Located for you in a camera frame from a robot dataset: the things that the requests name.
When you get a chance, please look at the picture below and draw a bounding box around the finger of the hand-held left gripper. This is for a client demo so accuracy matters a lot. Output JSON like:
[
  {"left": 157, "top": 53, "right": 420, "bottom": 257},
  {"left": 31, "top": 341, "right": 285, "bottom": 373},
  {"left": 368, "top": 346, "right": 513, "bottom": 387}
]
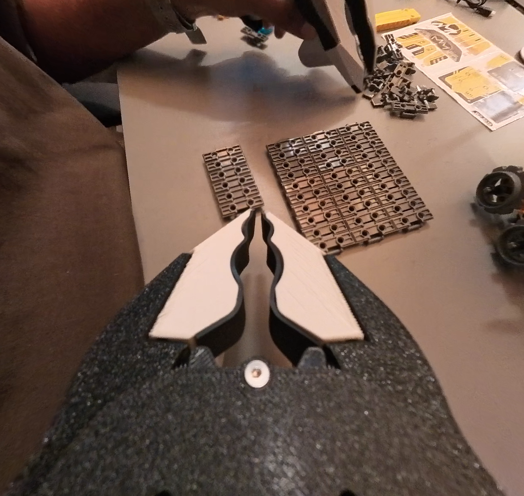
[
  {"left": 323, "top": 0, "right": 366, "bottom": 94},
  {"left": 342, "top": 0, "right": 377, "bottom": 75}
]

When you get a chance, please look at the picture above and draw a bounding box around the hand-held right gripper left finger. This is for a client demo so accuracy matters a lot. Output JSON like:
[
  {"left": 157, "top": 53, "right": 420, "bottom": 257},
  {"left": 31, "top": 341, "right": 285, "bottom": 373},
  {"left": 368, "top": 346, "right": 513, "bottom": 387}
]
[{"left": 148, "top": 210, "right": 256, "bottom": 351}]

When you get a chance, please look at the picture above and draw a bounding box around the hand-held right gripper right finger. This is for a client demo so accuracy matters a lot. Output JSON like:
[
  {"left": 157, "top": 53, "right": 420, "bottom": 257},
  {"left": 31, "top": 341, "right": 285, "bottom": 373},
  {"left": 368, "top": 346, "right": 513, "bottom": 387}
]
[{"left": 260, "top": 210, "right": 366, "bottom": 355}]

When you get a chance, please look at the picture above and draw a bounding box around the pile of track links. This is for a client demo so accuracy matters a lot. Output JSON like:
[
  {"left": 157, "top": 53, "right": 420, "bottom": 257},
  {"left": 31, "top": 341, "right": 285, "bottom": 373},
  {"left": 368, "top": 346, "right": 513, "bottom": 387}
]
[{"left": 362, "top": 39, "right": 440, "bottom": 120}]

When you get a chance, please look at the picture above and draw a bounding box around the strip of joined track links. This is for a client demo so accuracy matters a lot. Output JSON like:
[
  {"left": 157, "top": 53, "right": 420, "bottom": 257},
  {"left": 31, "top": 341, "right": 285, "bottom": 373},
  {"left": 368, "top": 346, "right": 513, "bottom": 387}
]
[{"left": 203, "top": 146, "right": 263, "bottom": 220}]

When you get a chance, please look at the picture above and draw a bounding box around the person's left forearm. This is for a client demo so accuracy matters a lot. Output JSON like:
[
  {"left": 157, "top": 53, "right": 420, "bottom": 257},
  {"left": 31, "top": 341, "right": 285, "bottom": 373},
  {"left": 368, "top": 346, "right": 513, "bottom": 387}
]
[{"left": 18, "top": 0, "right": 164, "bottom": 84}]

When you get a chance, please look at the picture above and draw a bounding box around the yellow toy beam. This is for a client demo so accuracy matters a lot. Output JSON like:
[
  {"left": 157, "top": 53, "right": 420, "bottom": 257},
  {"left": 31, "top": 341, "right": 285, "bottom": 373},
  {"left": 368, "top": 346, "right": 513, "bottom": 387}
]
[{"left": 375, "top": 8, "right": 421, "bottom": 30}]

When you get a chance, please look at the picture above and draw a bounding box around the small dark grey toy part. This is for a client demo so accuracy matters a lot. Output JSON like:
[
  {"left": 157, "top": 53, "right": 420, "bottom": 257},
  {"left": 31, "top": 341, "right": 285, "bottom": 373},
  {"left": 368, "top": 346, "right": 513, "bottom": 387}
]
[{"left": 241, "top": 26, "right": 269, "bottom": 49}]

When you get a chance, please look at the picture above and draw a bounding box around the yellow black sticker sheet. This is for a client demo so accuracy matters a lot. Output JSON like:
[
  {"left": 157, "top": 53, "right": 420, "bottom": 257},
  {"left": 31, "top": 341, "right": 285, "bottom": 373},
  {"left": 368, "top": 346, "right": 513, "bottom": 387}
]
[{"left": 381, "top": 13, "right": 524, "bottom": 131}]

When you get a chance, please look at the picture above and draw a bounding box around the mat of joined track links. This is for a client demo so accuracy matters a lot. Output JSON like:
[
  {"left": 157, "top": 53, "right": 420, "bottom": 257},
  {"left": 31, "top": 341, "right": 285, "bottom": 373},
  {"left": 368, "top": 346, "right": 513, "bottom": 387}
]
[{"left": 265, "top": 122, "right": 434, "bottom": 256}]

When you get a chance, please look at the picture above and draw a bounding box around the yellow black toy vehicle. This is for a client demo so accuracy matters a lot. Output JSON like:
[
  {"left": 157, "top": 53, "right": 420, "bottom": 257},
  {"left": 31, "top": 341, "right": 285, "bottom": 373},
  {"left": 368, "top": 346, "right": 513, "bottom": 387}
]
[{"left": 471, "top": 165, "right": 524, "bottom": 268}]

